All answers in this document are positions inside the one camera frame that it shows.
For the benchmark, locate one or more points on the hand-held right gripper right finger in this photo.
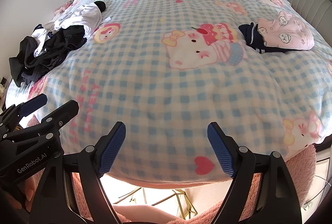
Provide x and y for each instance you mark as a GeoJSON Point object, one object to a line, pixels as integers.
{"type": "Point", "coordinates": [220, 151]}

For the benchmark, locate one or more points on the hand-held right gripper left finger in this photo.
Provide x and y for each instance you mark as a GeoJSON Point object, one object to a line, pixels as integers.
{"type": "Point", "coordinates": [111, 149]}

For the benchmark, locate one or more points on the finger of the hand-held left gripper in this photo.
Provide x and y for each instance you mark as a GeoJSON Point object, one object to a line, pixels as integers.
{"type": "Point", "coordinates": [64, 112]}
{"type": "Point", "coordinates": [32, 106]}

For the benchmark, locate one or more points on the white shirt with navy trim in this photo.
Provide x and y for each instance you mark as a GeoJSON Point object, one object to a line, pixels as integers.
{"type": "Point", "coordinates": [83, 16]}

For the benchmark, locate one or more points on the person's left hand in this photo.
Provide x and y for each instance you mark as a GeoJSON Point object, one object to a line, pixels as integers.
{"type": "Point", "coordinates": [27, 194]}

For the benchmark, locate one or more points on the black thin garment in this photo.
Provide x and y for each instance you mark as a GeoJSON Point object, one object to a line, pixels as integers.
{"type": "Point", "coordinates": [39, 66]}

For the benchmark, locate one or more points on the printed checkered blanket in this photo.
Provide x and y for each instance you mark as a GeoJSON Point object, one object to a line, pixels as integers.
{"type": "Point", "coordinates": [155, 84]}

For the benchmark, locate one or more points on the pink fluffy blanket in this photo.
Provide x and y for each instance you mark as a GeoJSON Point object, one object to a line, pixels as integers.
{"type": "Point", "coordinates": [300, 169]}

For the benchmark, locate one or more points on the pink fabric heap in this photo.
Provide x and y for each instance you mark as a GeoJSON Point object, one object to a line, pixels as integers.
{"type": "Point", "coordinates": [61, 9]}

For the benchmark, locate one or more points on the navy folded garment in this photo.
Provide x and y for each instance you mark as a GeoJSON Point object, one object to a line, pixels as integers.
{"type": "Point", "coordinates": [250, 32]}

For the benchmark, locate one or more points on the pink bear print garment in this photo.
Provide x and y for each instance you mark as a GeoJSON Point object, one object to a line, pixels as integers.
{"type": "Point", "coordinates": [285, 32]}

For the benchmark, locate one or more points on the gold metal frame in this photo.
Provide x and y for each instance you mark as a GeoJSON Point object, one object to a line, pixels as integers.
{"type": "Point", "coordinates": [143, 194]}

